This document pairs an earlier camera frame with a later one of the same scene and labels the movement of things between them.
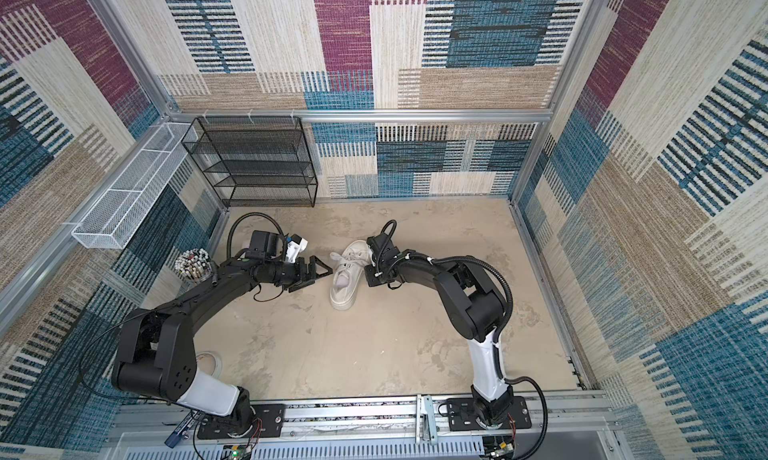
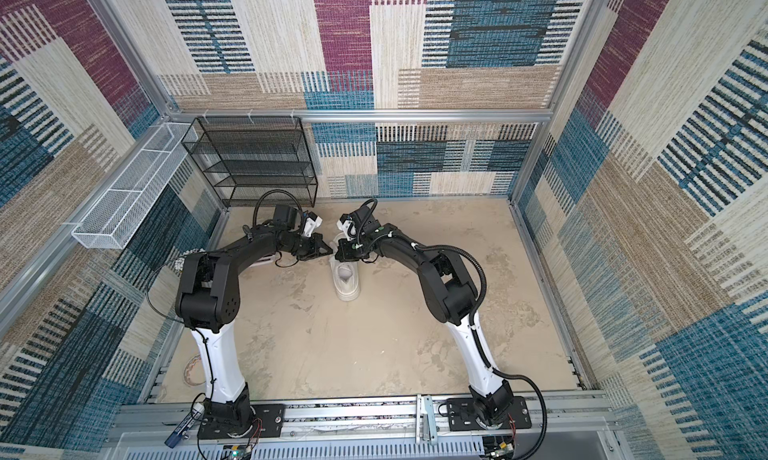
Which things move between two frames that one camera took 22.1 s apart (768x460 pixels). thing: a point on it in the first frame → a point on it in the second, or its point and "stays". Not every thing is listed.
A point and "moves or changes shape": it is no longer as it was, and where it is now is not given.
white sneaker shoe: [355, 257] moves or changes shape
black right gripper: [373, 281] → [345, 251]
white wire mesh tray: [119, 213] stays
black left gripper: [312, 273] → [316, 242]
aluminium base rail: [563, 427] stays
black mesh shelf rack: [254, 162] stays
